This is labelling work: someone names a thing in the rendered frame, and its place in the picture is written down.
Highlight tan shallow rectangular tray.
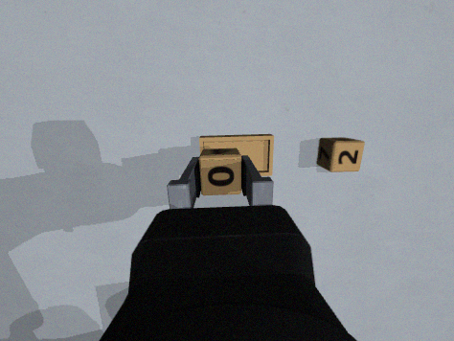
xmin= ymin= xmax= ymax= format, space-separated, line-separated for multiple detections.
xmin=199 ymin=134 xmax=274 ymax=176

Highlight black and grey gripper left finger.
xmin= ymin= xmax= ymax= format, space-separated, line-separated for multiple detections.
xmin=167 ymin=157 xmax=201 ymax=209

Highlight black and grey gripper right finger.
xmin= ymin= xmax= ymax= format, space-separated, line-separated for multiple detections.
xmin=241 ymin=155 xmax=274 ymax=206

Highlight tan wooden cube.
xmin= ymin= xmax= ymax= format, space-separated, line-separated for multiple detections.
xmin=316 ymin=138 xmax=365 ymax=172
xmin=199 ymin=148 xmax=241 ymax=195

